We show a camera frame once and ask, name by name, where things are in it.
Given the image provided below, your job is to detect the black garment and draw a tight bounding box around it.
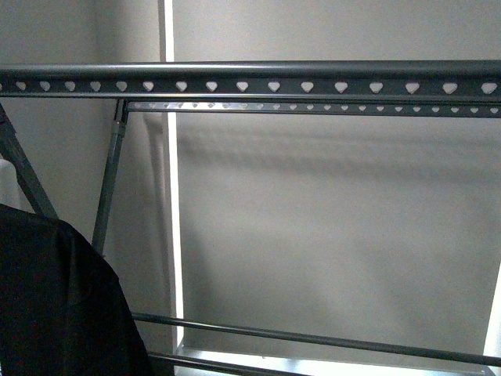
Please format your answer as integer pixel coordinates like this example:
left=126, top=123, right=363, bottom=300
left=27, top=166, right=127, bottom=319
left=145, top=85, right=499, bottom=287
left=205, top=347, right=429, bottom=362
left=1, top=206, right=153, bottom=375

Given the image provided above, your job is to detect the grey lower rack crossbar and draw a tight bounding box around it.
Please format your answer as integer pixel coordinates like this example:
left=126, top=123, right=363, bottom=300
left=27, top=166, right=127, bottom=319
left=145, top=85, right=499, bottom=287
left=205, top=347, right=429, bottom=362
left=132, top=313, right=500, bottom=367

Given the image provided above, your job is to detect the grey rack crossbar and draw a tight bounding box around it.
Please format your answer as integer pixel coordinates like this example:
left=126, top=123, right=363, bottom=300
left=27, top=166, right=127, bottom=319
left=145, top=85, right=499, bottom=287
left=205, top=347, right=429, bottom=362
left=148, top=352, right=296, bottom=375
left=132, top=313, right=500, bottom=367

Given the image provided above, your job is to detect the grey rack left rear leg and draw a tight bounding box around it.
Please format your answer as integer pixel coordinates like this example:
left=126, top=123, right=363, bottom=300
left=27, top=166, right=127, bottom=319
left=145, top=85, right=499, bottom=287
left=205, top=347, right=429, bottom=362
left=92, top=99, right=128, bottom=255

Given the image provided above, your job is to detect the grey rack leg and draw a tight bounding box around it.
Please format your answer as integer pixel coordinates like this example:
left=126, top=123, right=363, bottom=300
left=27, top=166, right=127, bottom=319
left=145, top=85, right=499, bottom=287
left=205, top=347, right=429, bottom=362
left=92, top=99, right=128, bottom=255
left=1, top=107, right=58, bottom=219

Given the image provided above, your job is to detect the grey bottom rack crossbar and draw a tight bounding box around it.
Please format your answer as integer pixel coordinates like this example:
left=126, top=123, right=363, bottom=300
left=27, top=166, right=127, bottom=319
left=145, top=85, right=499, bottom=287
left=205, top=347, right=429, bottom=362
left=148, top=352, right=296, bottom=375

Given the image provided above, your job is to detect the grey rack left front leg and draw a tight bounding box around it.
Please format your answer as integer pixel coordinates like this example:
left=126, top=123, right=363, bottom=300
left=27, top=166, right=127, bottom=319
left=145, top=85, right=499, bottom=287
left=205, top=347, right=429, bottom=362
left=1, top=107, right=58, bottom=219

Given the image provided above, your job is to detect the dark grey rear rack rail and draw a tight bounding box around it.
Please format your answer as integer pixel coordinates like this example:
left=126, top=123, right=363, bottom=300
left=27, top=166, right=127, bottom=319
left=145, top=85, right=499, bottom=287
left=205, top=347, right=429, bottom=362
left=127, top=101, right=500, bottom=118

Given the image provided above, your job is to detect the dark grey rack rail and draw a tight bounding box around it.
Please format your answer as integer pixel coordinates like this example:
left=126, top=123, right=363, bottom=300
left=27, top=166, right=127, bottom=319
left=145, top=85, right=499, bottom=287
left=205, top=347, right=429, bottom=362
left=127, top=101, right=500, bottom=118
left=1, top=60, right=500, bottom=104

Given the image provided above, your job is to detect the dark grey front rack rail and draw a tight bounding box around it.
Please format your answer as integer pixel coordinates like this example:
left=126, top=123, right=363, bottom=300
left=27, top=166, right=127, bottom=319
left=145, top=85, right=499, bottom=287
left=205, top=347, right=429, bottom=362
left=1, top=60, right=500, bottom=104

